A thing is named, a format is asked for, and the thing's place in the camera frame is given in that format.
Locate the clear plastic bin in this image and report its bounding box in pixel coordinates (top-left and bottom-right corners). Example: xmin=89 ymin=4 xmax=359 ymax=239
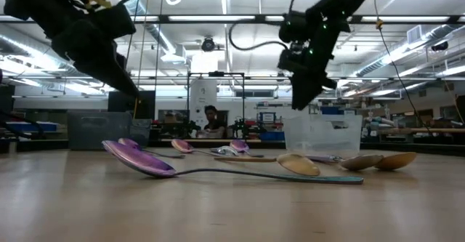
xmin=284 ymin=113 xmax=364 ymax=152

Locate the black looped wrist cable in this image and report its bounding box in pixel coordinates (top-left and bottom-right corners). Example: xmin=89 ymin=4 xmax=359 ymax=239
xmin=227 ymin=20 xmax=291 ymax=52

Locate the iridescent purple teal spoon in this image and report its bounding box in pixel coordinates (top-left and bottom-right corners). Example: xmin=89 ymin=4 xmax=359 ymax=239
xmin=117 ymin=137 xmax=186 ymax=160
xmin=229 ymin=139 xmax=265 ymax=158
xmin=101 ymin=139 xmax=365 ymax=185
xmin=170 ymin=138 xmax=222 ymax=158

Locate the blue storage bin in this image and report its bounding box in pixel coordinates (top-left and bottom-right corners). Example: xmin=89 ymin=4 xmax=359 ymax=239
xmin=259 ymin=131 xmax=286 ymax=142

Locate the person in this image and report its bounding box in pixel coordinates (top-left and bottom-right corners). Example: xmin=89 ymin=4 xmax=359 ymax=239
xmin=198 ymin=105 xmax=228 ymax=140

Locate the black hanging cable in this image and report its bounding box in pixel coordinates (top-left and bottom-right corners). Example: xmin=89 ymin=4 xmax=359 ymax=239
xmin=372 ymin=0 xmax=433 ymax=134

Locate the yellow tape tag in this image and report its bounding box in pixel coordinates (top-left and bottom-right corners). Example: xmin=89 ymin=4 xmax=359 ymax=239
xmin=86 ymin=0 xmax=112 ymax=9

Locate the black background station frame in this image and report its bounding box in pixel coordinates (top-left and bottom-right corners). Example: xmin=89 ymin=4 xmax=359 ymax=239
xmin=186 ymin=70 xmax=246 ymax=141

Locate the dark grey plastic bin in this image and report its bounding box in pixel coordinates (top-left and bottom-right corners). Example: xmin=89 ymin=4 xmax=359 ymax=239
xmin=67 ymin=110 xmax=153 ymax=151

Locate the silver ventilation duct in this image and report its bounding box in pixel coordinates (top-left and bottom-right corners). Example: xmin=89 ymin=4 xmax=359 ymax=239
xmin=354 ymin=23 xmax=465 ymax=78

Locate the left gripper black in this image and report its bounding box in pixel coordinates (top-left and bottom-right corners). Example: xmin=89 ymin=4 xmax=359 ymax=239
xmin=52 ymin=4 xmax=141 ymax=97

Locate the black overhead camera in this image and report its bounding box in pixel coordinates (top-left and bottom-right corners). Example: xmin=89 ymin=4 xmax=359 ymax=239
xmin=201 ymin=36 xmax=217 ymax=53

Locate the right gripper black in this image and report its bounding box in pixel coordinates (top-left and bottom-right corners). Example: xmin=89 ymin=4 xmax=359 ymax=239
xmin=278 ymin=41 xmax=337 ymax=111

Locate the blue flat tray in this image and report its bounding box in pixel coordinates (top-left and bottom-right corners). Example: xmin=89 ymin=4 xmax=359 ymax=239
xmin=5 ymin=121 xmax=59 ymax=132

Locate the gold spoon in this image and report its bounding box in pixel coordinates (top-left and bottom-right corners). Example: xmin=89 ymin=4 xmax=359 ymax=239
xmin=213 ymin=153 xmax=321 ymax=177
xmin=373 ymin=151 xmax=418 ymax=172

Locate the black aluminium table frame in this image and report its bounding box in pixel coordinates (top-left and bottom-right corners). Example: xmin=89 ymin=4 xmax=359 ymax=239
xmin=0 ymin=138 xmax=465 ymax=158

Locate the white sign blue frame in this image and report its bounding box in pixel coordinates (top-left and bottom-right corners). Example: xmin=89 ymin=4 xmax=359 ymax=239
xmin=258 ymin=111 xmax=277 ymax=124

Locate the black square panel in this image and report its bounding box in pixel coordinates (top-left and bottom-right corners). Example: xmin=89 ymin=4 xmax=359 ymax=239
xmin=108 ymin=90 xmax=156 ymax=121

